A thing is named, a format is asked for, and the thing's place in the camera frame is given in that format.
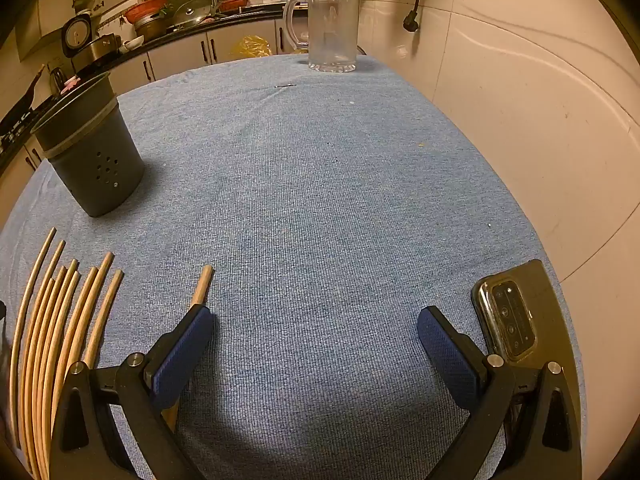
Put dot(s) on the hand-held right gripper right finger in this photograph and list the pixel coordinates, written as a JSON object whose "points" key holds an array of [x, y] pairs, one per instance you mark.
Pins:
{"points": [[450, 355]]}

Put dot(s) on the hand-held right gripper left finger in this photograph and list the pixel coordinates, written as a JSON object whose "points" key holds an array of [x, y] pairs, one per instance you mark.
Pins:
{"points": [[182, 355]]}

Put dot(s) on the long wooden chopstick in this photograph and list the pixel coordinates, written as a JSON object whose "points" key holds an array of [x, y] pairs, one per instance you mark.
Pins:
{"points": [[202, 285]]}

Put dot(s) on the bunch of wooden chopsticks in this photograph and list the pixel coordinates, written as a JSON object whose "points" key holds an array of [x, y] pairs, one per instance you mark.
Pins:
{"points": [[35, 390]]}

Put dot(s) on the dark grey utensil holder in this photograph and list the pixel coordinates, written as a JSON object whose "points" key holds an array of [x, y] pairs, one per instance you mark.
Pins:
{"points": [[95, 160]]}

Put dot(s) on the blue tablecloth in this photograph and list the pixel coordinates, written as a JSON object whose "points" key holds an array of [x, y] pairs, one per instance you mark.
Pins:
{"points": [[320, 210]]}

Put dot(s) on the pink cloth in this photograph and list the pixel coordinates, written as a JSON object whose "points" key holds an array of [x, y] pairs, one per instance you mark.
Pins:
{"points": [[72, 81]]}

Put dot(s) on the beige lower kitchen cabinets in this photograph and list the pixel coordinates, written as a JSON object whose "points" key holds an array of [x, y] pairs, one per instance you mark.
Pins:
{"points": [[175, 57]]}

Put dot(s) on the black wok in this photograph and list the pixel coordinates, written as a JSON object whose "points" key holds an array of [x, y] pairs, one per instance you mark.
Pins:
{"points": [[20, 105]]}

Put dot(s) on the black kitchen countertop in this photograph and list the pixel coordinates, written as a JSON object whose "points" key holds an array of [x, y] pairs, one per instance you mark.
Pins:
{"points": [[150, 42]]}

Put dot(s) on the yellow plastic bag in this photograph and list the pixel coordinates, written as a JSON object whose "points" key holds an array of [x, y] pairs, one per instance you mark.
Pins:
{"points": [[251, 46]]}

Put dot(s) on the stainless steel pot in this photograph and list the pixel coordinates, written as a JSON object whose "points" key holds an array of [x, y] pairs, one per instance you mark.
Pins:
{"points": [[150, 27]]}

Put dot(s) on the rice cooker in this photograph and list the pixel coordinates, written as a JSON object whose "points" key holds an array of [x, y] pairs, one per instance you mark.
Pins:
{"points": [[82, 40]]}

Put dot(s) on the glass pot lid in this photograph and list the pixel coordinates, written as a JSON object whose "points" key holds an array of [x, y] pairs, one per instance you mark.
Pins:
{"points": [[192, 14]]}

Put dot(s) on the clear glass beer mug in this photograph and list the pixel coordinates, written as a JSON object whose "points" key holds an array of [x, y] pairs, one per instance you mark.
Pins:
{"points": [[332, 30]]}

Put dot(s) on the red plastic basin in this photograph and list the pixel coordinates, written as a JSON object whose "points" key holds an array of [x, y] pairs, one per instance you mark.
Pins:
{"points": [[147, 7]]}

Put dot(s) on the red sink basket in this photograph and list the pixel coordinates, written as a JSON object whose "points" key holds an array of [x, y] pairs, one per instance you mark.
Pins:
{"points": [[234, 3]]}

